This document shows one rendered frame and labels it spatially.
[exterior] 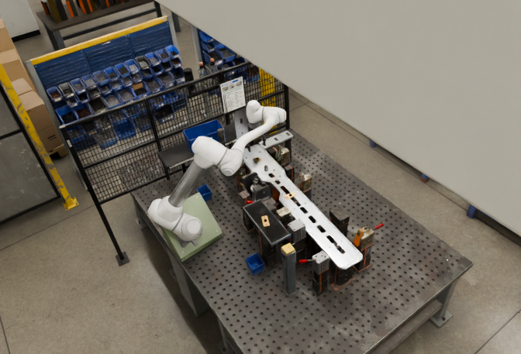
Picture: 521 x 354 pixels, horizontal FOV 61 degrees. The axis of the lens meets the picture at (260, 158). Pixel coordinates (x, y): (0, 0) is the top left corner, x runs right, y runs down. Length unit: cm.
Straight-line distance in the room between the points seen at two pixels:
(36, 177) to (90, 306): 144
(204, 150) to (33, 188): 258
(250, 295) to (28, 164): 265
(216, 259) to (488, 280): 230
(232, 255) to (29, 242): 238
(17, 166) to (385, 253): 340
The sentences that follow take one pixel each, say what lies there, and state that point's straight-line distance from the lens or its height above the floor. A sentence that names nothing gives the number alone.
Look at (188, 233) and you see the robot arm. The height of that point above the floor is 103.
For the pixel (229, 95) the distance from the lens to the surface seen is 374.
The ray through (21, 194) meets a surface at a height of 38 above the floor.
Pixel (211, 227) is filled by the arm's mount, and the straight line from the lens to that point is 335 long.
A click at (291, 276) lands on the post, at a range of 290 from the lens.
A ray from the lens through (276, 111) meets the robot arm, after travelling 313.
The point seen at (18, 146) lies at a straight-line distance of 463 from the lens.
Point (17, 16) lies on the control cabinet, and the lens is 924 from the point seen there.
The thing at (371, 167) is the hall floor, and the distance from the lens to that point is 497.
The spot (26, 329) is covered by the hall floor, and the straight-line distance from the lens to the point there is 436.
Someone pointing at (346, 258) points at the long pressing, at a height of 100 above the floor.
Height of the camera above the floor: 331
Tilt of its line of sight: 41 degrees down
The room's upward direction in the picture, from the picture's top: 5 degrees counter-clockwise
